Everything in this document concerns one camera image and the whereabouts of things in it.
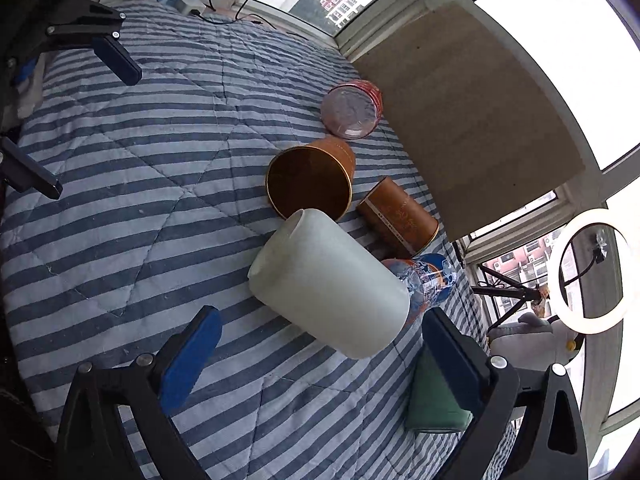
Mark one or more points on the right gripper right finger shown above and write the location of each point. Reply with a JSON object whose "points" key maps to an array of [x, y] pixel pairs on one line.
{"points": [[550, 443]]}

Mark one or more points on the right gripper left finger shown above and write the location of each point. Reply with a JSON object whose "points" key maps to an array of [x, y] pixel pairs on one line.
{"points": [[92, 436]]}

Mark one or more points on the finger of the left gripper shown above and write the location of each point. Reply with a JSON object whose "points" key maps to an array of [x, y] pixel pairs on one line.
{"points": [[22, 173], [85, 24]]}

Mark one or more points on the white plastic cup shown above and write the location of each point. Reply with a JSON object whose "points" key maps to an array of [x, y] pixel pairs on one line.
{"points": [[319, 278]]}

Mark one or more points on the brown paper cup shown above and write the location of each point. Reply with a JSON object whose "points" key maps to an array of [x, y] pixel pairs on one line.
{"points": [[404, 225]]}

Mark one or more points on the orange paper cup open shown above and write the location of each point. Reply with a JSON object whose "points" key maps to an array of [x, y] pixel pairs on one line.
{"points": [[317, 175]]}

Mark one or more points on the red lidded plastic cup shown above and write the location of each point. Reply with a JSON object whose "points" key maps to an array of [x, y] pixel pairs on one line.
{"points": [[352, 110]]}

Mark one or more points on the white power adapter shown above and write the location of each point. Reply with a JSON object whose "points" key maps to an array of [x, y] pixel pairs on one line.
{"points": [[189, 7]]}

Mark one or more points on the large grey penguin plush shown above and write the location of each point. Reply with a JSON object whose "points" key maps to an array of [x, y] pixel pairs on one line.
{"points": [[533, 343]]}

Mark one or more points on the green insulated mug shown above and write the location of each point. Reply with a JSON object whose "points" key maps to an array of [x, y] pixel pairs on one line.
{"points": [[432, 408]]}

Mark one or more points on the blue striped quilt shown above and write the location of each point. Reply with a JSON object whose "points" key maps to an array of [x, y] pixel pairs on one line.
{"points": [[163, 210]]}

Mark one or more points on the black tripod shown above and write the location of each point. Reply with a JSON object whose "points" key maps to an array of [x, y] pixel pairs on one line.
{"points": [[509, 289]]}

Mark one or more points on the blue orange soda bottle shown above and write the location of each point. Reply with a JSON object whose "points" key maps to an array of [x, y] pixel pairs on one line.
{"points": [[429, 279]]}

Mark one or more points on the wooden board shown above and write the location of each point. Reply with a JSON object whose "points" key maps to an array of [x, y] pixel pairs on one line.
{"points": [[481, 121]]}

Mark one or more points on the white ring light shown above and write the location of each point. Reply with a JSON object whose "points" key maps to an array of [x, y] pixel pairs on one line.
{"points": [[630, 271]]}

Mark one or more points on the phone holder camera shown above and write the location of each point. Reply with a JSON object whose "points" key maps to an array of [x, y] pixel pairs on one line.
{"points": [[583, 260]]}

